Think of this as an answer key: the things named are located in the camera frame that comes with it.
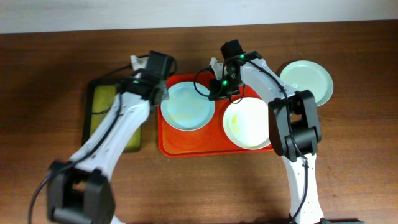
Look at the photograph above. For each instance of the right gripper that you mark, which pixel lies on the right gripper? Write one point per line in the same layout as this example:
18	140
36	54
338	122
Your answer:
216	93

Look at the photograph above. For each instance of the light blue plate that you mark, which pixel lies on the light blue plate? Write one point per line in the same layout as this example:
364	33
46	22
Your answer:
186	109

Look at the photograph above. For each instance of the cream white plate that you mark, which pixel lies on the cream white plate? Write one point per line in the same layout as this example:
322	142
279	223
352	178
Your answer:
246	123

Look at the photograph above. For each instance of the light green plate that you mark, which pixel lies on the light green plate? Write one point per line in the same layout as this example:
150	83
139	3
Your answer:
308	75

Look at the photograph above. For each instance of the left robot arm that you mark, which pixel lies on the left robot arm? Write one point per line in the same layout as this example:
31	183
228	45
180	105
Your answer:
79	190

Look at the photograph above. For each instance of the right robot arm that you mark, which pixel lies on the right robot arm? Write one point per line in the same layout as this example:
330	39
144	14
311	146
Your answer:
294	128

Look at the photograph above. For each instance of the black tray with soapy water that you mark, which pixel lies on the black tray with soapy water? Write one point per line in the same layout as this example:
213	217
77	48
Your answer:
98	97

